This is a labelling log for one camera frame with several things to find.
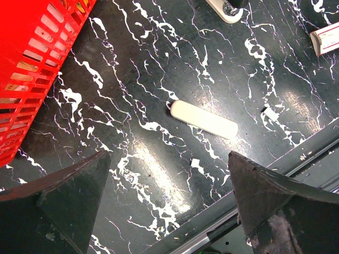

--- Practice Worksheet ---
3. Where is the beige stapler top cover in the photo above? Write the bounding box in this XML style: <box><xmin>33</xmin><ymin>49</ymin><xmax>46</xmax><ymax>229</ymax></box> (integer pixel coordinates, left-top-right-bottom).
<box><xmin>166</xmin><ymin>99</ymin><xmax>239</xmax><ymax>140</ymax></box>

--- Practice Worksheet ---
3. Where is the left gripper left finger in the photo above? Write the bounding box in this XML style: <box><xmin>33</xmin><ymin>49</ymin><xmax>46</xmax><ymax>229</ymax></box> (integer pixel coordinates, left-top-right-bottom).
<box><xmin>1</xmin><ymin>151</ymin><xmax>111</xmax><ymax>253</ymax></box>

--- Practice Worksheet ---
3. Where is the red white staple box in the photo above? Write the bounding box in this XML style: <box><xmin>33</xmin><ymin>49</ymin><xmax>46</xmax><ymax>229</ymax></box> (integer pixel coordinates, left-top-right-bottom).
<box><xmin>310</xmin><ymin>22</ymin><xmax>339</xmax><ymax>57</ymax></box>

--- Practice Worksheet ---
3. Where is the stapler base with black magazine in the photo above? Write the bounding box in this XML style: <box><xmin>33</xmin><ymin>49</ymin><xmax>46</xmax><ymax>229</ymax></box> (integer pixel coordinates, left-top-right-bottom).
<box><xmin>206</xmin><ymin>0</ymin><xmax>249</xmax><ymax>24</ymax></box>

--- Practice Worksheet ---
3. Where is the red plastic shopping basket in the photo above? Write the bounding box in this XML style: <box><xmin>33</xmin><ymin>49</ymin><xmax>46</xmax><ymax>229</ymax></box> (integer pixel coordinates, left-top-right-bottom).
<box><xmin>1</xmin><ymin>1</ymin><xmax>95</xmax><ymax>165</ymax></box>

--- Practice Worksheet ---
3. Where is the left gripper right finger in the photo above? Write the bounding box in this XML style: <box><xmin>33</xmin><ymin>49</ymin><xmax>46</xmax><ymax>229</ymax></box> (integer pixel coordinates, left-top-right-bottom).
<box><xmin>228</xmin><ymin>151</ymin><xmax>338</xmax><ymax>253</ymax></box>

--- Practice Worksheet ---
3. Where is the small strip of staples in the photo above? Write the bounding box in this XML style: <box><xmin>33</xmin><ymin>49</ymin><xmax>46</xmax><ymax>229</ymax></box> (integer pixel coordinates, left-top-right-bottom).
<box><xmin>261</xmin><ymin>107</ymin><xmax>279</xmax><ymax>122</ymax></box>

